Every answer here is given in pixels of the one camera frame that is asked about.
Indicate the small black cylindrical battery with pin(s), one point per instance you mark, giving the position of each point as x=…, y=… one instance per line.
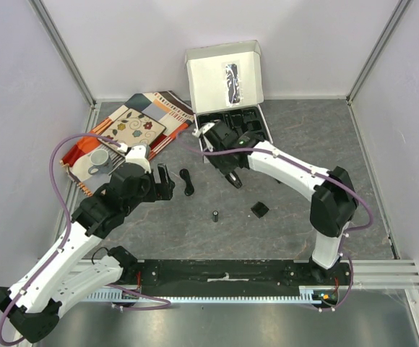
x=215, y=216

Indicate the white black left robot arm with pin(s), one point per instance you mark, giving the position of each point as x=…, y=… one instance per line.
x=35, y=304

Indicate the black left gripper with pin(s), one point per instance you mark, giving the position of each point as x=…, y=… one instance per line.
x=162, y=191

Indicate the grey ceramic mug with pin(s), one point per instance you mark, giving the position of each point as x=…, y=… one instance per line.
x=100, y=162

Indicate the black plastic tray insert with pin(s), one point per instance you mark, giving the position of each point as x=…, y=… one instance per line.
x=250, y=119

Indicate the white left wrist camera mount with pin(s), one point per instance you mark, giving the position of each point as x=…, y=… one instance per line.
x=137, y=154

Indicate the silver black hair clipper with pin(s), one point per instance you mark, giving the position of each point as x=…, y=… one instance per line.
x=234, y=180

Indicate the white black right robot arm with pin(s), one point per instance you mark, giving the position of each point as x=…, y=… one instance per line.
x=329, y=192

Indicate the white slotted cable duct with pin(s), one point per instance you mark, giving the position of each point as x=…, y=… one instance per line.
x=117, y=296

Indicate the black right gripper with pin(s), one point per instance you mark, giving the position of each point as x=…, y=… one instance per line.
x=227, y=168

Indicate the floral square plate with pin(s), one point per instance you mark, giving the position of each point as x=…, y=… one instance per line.
x=131, y=127

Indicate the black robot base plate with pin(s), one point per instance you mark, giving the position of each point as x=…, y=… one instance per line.
x=231, y=278

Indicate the colourful patchwork cloth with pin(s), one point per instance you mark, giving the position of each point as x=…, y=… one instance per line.
x=164, y=106

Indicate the white cardboard clipper box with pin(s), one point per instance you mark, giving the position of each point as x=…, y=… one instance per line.
x=224, y=78

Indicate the black clipper guard comb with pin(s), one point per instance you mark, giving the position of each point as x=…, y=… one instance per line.
x=259, y=209

